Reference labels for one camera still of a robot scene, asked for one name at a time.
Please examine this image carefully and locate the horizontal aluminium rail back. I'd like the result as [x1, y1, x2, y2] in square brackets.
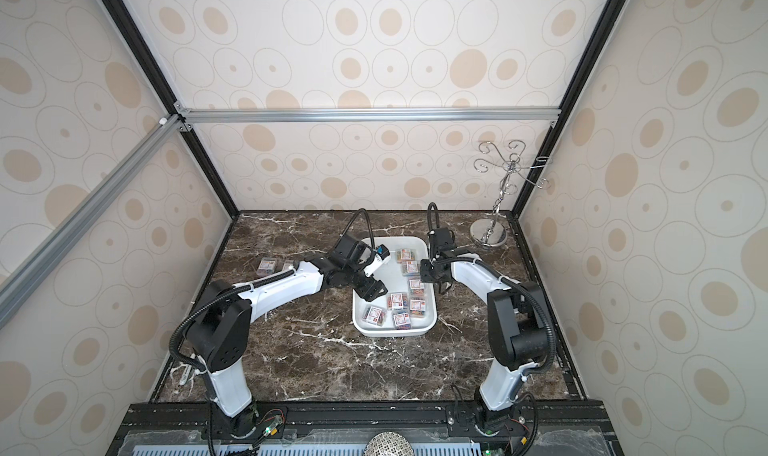
[181, 107, 561, 124]

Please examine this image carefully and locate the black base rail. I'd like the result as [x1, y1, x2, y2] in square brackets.
[107, 400, 623, 455]

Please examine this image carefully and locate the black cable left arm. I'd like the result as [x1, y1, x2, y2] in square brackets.
[169, 267, 298, 373]

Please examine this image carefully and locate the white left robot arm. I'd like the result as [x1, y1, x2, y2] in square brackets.
[169, 235, 391, 419]

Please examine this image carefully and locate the black corner frame post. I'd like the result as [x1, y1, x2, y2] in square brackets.
[99, 0, 240, 220]
[508, 0, 628, 222]

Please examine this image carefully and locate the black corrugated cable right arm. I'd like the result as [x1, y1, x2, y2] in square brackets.
[467, 254, 558, 374]

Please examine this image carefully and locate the black corner frame post left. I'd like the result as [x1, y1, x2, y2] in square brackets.
[99, 0, 240, 220]

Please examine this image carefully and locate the metal mesh ball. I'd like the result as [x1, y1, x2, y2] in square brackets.
[363, 431, 415, 456]

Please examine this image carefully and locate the silver wire hook stand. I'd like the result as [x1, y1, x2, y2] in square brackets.
[469, 139, 551, 249]

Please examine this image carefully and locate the diagonal aluminium rail left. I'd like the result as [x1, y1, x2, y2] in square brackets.
[1, 114, 181, 326]

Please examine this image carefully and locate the white plastic storage tray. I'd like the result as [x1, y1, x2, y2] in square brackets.
[352, 236, 438, 337]

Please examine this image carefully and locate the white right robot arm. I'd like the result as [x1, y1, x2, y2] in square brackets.
[420, 228, 557, 412]

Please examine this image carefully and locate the black corner frame post right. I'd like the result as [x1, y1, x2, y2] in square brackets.
[508, 0, 628, 222]

